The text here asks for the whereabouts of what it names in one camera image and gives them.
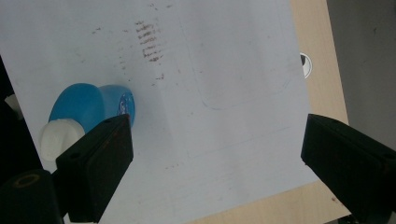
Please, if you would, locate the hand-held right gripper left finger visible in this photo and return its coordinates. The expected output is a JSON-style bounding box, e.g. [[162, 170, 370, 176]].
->
[[55, 113, 134, 224]]

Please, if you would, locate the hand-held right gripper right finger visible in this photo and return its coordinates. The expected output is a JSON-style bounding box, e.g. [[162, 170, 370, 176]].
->
[[300, 113, 396, 224]]

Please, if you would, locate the blue spray bottle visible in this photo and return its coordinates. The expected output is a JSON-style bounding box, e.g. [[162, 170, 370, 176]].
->
[[38, 82, 136, 171]]

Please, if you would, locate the white table mat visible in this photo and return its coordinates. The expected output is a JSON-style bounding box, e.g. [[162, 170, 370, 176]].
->
[[0, 0, 319, 224]]

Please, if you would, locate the round cable grommet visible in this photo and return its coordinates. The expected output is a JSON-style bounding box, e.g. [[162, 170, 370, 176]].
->
[[300, 51, 313, 79]]

